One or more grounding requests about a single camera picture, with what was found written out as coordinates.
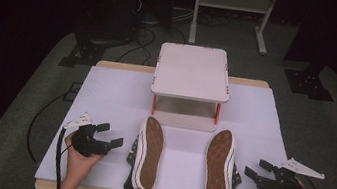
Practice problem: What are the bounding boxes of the black floor cable bundle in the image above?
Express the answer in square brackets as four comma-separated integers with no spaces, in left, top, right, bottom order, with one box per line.
[114,0,165,69]

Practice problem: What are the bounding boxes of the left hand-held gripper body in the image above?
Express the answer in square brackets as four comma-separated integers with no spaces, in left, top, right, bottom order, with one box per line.
[59,109,118,162]

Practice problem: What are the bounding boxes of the white table mat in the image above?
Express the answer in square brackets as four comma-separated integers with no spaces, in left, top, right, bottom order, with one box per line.
[34,55,300,189]

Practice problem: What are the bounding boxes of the white shoe rack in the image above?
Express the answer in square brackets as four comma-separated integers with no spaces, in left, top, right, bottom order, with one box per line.
[144,39,237,136]

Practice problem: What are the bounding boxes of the black canvas sneaker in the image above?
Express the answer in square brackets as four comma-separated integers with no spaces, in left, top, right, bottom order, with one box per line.
[121,113,169,189]
[200,126,250,189]

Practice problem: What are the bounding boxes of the person's left hand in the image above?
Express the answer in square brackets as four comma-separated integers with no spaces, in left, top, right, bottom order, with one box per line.
[58,131,107,187]

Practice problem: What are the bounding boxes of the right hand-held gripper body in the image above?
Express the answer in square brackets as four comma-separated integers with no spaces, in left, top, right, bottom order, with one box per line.
[256,153,328,189]

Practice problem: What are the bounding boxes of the white metal stand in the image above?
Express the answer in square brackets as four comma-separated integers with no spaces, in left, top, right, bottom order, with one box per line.
[186,0,280,57]

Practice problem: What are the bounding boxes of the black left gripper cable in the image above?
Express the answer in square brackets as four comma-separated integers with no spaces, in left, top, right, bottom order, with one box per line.
[50,126,71,189]

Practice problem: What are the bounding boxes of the black stand base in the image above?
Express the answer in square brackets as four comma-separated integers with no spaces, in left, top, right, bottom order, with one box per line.
[279,55,337,104]
[57,22,133,77]

